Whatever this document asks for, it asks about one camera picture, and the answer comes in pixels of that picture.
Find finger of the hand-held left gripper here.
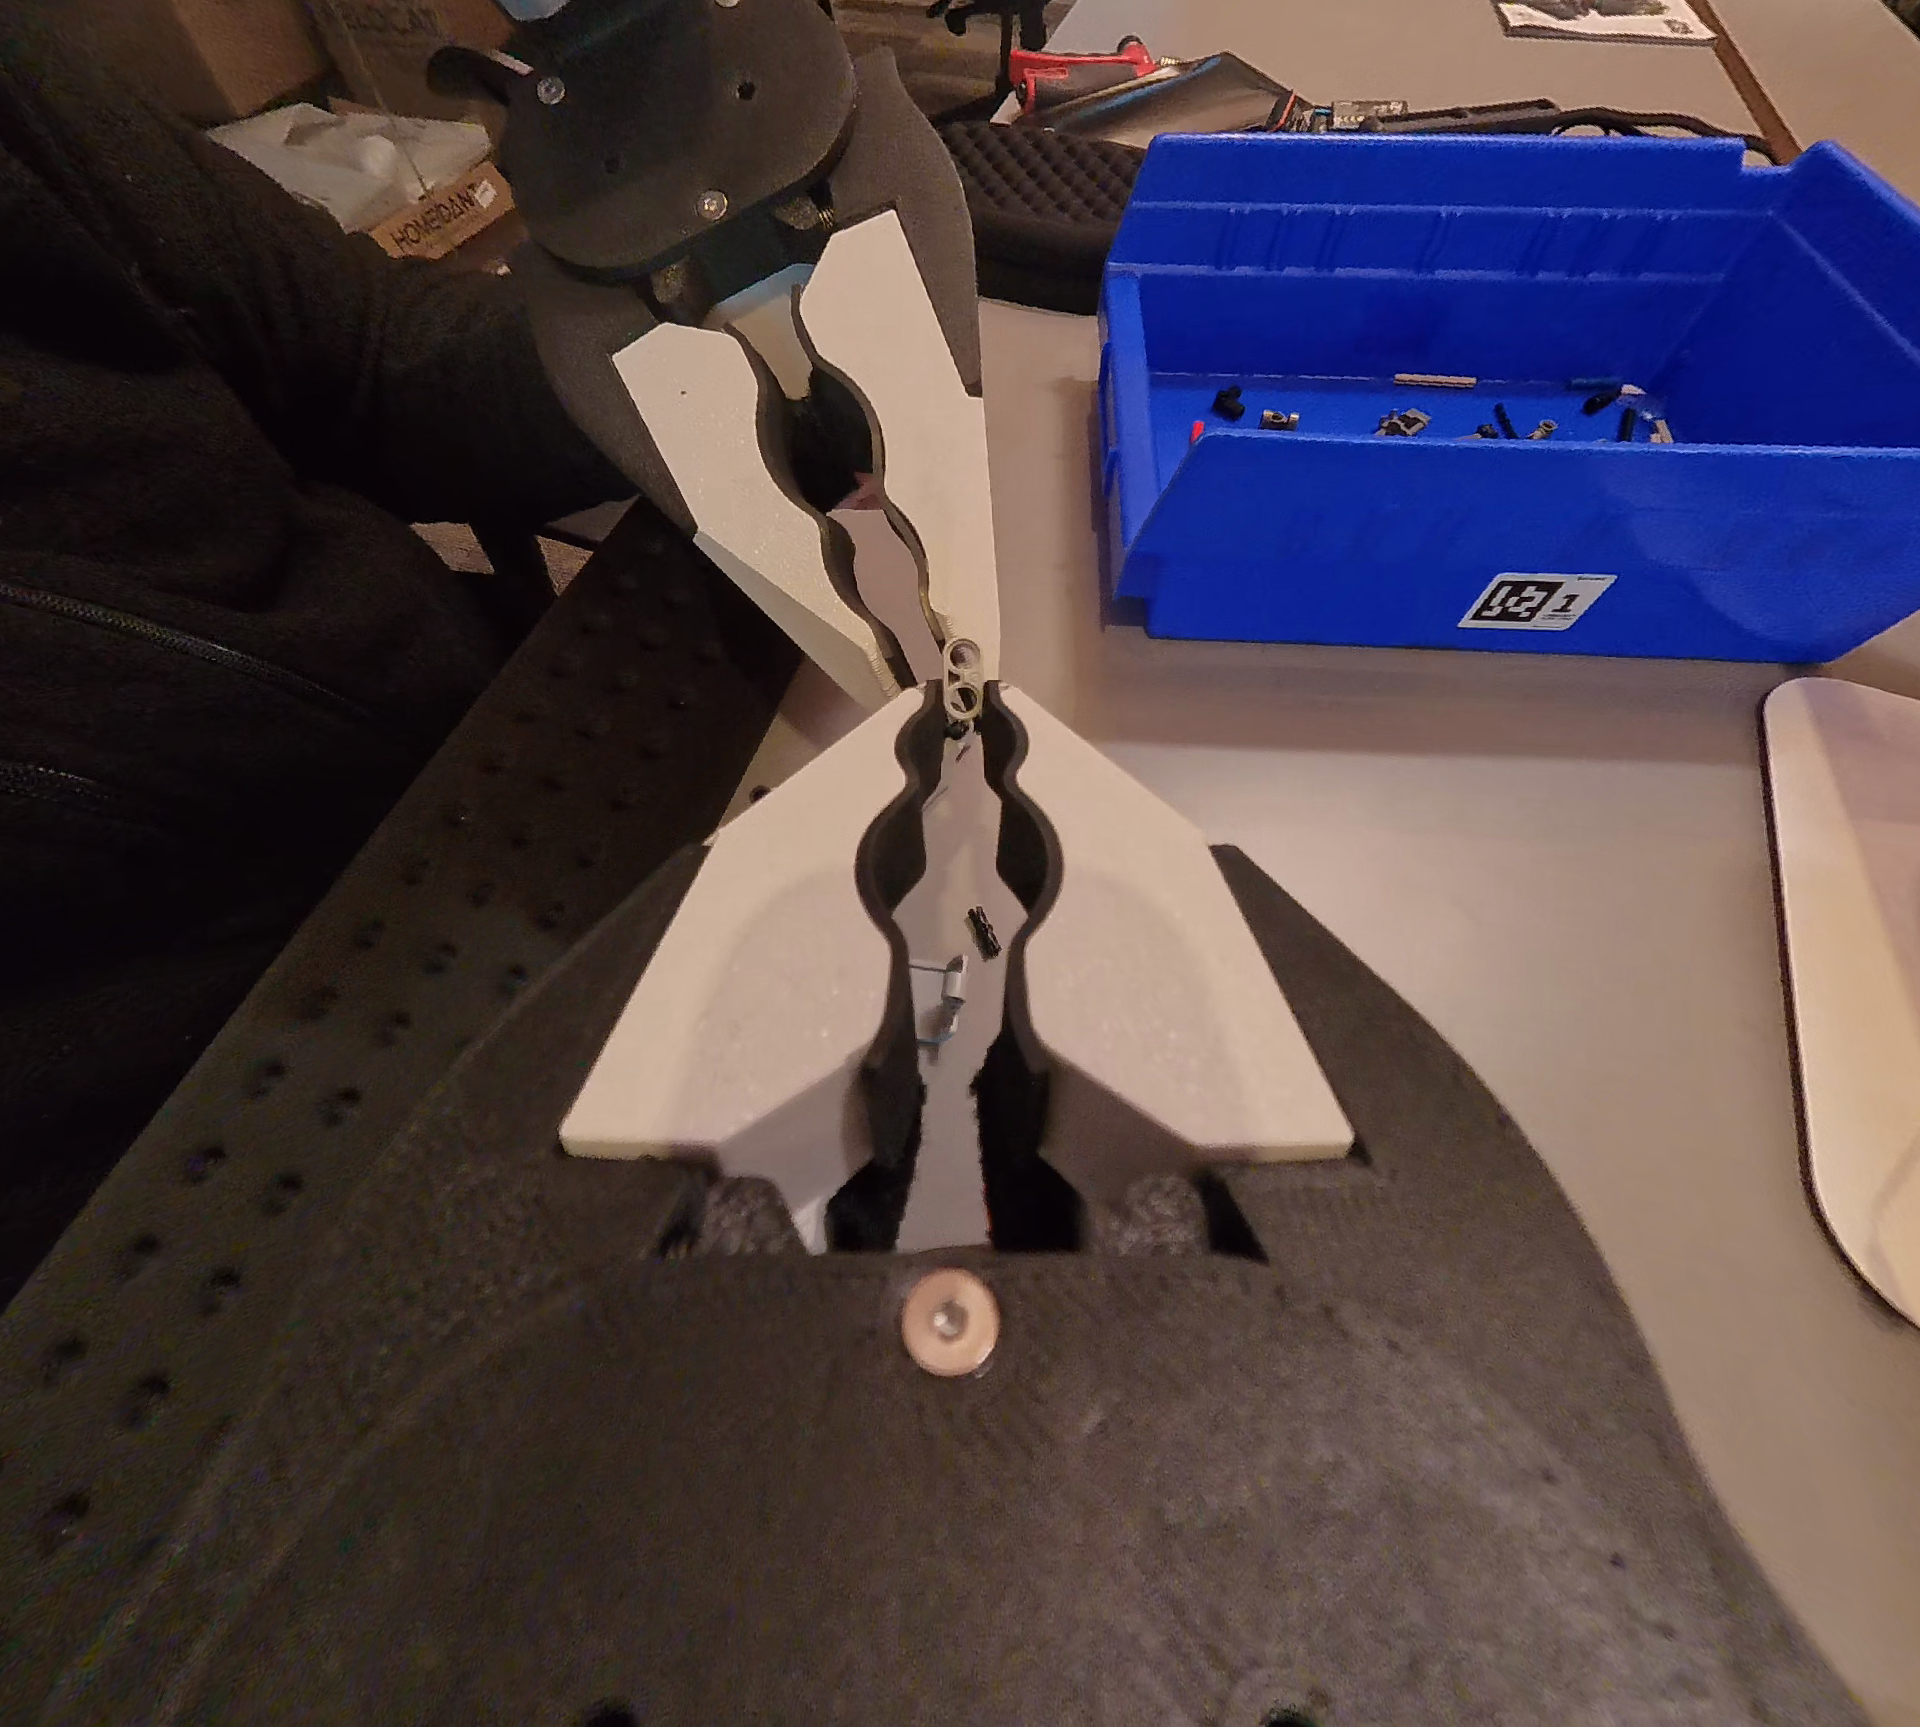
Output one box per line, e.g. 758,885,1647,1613
612,321,919,711
785,202,1007,679

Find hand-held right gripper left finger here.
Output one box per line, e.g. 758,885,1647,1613
561,683,941,1255

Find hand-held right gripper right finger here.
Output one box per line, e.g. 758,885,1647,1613
973,681,1360,1255

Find blue parts bin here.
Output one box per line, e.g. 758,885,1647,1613
1093,130,1920,667

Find person's left forearm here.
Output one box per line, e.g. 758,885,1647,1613
0,2,639,529

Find black dimpled foam pad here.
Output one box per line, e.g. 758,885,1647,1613
0,497,803,1727
935,114,1149,311

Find small cardboard box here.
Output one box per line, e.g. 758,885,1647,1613
359,160,516,260

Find red black hand tool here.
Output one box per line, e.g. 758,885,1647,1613
1007,36,1158,110

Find white plastic bag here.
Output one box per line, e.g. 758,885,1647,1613
209,100,498,230

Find black pouch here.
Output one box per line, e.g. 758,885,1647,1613
1034,54,1299,140

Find assorted small block parts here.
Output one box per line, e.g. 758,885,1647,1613
1192,369,1681,453

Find white book stand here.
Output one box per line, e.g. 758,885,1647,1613
1758,677,1920,1323

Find printed booklet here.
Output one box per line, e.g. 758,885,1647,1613
1482,0,1720,46

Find black cable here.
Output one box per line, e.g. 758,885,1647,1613
1273,96,1758,146

